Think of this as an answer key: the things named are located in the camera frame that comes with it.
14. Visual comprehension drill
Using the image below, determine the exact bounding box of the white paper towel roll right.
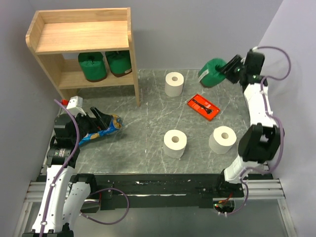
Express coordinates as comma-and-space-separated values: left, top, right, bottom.
209, 126, 237, 154

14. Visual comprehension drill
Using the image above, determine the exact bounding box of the white paper towel roll front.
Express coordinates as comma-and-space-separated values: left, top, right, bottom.
163, 129, 187, 159

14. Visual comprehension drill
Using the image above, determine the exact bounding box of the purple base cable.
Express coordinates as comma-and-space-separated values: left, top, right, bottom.
78, 189, 129, 225

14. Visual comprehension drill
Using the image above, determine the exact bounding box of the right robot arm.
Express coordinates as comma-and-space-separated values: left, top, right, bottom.
215, 49, 284, 197

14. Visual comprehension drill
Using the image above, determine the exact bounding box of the white paper towel roll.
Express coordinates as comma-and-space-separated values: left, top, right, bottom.
163, 129, 187, 159
164, 72, 184, 97
209, 126, 237, 154

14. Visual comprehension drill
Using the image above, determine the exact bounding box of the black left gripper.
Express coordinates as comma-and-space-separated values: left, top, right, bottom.
71, 106, 112, 143

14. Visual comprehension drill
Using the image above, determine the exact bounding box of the wooden shelf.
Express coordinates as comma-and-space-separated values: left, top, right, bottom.
25, 7, 140, 105

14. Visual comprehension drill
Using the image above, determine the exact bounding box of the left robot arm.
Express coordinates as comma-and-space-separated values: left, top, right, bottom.
22, 107, 116, 237

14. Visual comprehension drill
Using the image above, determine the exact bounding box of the white paper towel roll back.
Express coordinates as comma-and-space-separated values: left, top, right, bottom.
164, 72, 184, 97

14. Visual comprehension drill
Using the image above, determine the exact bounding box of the blue chips bag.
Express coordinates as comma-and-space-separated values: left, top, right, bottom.
79, 114, 123, 146

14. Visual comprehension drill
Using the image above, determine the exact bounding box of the orange razor package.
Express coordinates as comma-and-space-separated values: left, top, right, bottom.
187, 94, 220, 121

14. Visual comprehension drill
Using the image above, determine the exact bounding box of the green roll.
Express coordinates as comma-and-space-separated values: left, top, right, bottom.
78, 52, 107, 82
105, 50, 132, 78
198, 58, 226, 88

